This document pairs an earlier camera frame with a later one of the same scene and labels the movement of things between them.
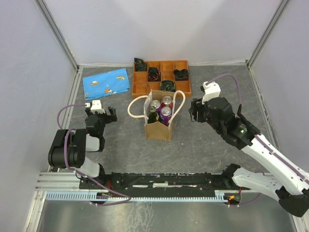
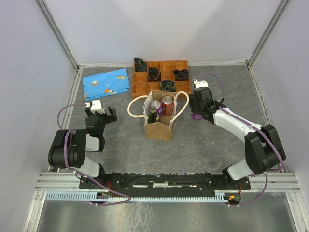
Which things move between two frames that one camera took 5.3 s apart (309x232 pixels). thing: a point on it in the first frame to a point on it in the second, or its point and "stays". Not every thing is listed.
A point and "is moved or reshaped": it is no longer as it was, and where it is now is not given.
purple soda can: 165,113 is moved or reshaped
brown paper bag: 157,131 stays
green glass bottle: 152,115 stays
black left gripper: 112,117 stays
